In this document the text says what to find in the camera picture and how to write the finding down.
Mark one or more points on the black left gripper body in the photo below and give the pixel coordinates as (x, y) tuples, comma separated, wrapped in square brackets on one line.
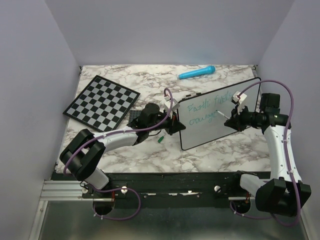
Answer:
[(169, 129)]

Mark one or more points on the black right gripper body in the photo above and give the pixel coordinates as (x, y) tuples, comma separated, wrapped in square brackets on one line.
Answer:
[(245, 117)]

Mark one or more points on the green whiteboard marker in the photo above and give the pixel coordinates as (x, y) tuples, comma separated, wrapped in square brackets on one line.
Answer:
[(222, 114)]

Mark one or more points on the green marker cap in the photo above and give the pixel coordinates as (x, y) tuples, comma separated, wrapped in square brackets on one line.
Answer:
[(161, 139)]

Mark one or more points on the white whiteboard black frame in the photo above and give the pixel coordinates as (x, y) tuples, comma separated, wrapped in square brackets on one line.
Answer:
[(203, 123)]

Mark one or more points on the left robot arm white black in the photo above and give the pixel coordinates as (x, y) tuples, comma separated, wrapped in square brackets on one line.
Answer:
[(83, 153)]

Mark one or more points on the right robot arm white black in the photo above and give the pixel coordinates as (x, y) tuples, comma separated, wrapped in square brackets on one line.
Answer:
[(284, 193)]

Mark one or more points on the dark grey lego baseplate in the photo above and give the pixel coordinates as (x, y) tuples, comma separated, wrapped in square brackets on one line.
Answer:
[(133, 114)]

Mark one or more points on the blue toy microphone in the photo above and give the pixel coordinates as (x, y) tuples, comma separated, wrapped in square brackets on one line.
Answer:
[(198, 72)]

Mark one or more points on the black and silver chessboard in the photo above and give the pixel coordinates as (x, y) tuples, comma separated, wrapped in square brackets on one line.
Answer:
[(102, 104)]

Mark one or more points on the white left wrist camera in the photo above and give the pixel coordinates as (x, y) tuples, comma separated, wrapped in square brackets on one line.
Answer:
[(170, 105)]

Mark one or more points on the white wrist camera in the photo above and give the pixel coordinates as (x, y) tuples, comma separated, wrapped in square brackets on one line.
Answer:
[(239, 99), (170, 105)]

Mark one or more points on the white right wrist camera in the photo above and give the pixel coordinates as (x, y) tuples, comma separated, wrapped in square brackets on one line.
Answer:
[(239, 99)]

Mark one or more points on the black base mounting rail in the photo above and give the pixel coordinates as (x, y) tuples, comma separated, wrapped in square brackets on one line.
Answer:
[(172, 190)]

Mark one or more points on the aluminium extrusion frame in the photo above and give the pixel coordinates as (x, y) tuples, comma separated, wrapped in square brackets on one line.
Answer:
[(63, 190)]

